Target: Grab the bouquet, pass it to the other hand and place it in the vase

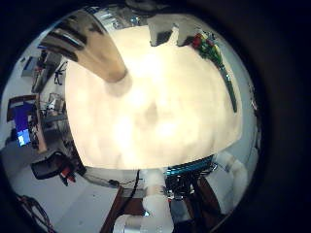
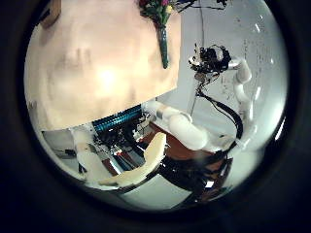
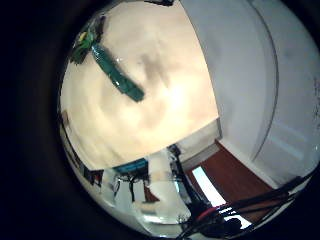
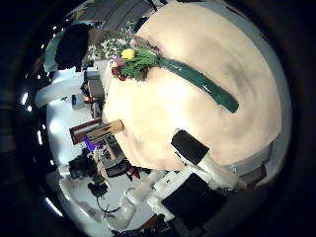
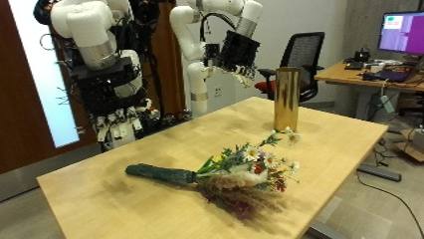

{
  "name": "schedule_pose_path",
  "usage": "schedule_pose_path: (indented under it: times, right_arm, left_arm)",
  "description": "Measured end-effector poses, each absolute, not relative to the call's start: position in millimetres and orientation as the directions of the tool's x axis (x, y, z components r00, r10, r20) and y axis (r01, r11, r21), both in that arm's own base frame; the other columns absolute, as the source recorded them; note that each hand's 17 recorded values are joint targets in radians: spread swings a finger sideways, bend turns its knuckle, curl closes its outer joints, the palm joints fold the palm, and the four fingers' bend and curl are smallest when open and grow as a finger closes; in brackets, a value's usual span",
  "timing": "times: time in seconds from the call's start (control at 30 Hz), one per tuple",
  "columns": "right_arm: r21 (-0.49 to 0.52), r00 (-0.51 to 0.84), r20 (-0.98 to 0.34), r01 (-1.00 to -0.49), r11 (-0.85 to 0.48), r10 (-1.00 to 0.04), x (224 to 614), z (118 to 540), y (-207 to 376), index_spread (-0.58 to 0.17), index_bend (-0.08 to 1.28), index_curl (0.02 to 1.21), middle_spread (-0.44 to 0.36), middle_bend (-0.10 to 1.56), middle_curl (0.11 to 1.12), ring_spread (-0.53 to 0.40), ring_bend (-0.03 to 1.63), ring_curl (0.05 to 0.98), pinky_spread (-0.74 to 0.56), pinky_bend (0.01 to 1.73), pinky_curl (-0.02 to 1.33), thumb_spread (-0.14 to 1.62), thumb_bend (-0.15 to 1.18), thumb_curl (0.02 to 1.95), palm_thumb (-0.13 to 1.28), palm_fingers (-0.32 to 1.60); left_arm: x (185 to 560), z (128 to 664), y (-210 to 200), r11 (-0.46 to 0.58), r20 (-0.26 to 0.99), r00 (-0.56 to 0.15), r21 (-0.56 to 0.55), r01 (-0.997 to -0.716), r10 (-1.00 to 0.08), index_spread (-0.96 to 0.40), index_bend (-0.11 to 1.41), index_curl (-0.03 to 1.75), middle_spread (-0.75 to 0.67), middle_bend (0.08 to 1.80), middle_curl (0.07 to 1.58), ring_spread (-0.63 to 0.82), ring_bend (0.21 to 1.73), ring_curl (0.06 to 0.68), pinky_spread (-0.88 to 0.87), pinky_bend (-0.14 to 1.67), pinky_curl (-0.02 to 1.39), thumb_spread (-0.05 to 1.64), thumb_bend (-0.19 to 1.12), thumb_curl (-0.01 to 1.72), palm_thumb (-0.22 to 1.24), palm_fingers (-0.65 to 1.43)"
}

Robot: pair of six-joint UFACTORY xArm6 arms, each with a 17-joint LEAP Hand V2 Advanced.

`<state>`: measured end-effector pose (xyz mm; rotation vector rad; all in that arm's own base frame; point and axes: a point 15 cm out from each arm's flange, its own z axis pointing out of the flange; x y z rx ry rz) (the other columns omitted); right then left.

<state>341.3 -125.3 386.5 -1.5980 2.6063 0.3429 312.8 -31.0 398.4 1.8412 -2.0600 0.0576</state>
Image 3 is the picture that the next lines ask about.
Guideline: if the white door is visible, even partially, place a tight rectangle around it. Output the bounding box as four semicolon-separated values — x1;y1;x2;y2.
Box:
246;0;320;183

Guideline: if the black cable bundle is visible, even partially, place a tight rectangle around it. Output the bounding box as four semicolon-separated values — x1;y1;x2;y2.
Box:
176;168;318;239

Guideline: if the teal chair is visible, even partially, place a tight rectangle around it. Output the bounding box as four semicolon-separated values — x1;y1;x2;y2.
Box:
112;157;151;203

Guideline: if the dark object at table edge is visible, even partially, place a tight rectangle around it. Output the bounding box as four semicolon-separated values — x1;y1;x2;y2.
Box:
143;0;175;8

